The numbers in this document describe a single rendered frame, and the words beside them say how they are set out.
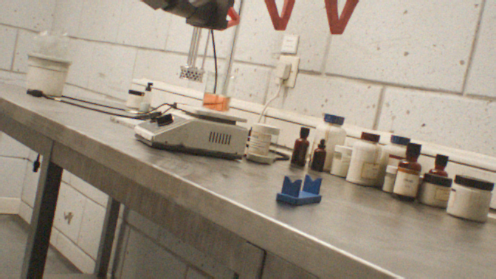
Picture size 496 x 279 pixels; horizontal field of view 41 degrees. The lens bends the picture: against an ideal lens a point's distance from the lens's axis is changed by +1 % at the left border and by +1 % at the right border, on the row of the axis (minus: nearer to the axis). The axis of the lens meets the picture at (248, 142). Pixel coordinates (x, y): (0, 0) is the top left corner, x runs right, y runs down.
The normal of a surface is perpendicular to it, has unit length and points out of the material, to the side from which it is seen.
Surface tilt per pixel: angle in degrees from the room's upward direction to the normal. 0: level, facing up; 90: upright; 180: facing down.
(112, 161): 90
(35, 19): 90
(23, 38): 90
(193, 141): 90
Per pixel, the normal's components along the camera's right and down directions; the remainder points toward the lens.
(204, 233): -0.80, -0.12
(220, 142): 0.42, 0.15
